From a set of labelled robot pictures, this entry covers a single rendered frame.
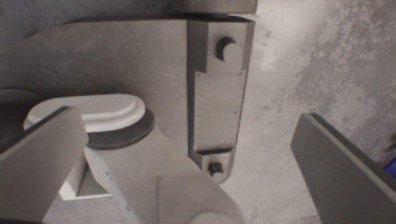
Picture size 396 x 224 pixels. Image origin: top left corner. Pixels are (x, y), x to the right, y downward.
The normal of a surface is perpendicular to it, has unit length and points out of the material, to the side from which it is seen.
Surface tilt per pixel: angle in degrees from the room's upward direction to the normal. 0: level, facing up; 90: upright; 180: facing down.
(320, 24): 0
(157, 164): 90
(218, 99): 0
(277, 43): 0
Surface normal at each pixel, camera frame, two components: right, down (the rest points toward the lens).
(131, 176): 0.02, -0.85
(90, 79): 0.18, 0.52
